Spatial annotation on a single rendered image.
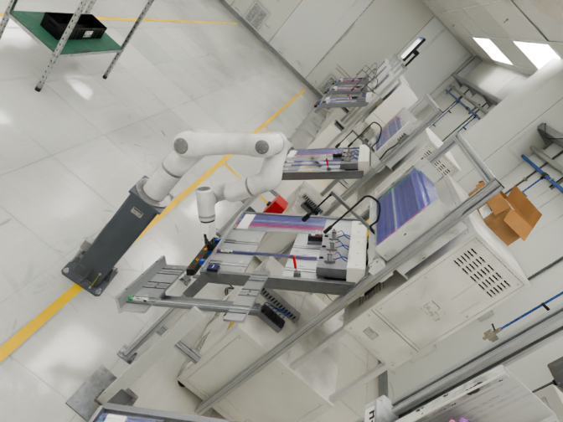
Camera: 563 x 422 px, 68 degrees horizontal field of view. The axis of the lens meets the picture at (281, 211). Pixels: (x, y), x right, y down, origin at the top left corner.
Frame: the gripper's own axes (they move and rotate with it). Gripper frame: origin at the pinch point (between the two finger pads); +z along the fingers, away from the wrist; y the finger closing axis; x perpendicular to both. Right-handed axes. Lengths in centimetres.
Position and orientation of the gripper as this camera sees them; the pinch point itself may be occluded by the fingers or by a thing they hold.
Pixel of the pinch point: (210, 246)
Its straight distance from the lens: 214.2
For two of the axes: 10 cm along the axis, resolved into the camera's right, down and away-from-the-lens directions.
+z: 0.3, 9.2, 4.0
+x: 9.8, 0.6, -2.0
